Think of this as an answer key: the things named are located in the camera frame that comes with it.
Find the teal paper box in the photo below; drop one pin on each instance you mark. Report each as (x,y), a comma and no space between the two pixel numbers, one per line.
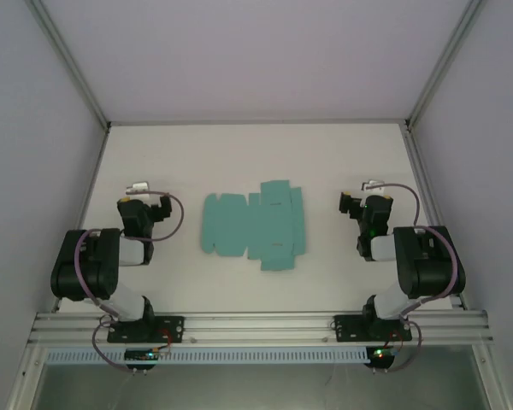
(256,222)

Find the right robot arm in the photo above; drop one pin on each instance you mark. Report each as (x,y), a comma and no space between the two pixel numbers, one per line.
(432,273)

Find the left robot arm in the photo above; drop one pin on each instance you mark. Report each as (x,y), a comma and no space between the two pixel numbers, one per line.
(85,273)

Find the small circuit board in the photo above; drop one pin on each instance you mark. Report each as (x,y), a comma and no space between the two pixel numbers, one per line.
(141,354)
(382,353)

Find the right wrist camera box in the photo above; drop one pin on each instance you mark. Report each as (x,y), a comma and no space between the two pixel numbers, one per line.
(374,186)

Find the white wall socket plug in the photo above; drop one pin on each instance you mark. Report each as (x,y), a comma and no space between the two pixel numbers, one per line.
(137,187)

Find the aluminium table side rail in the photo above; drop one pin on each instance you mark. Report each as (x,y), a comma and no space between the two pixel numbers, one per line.
(92,181)
(425,183)

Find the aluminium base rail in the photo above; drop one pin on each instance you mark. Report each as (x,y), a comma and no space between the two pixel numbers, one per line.
(256,326)

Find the aluminium frame post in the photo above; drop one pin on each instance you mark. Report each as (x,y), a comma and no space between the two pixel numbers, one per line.
(69,55)
(446,55)

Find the aluminium frame leg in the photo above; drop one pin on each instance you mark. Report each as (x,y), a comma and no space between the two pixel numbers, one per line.
(493,380)
(23,380)

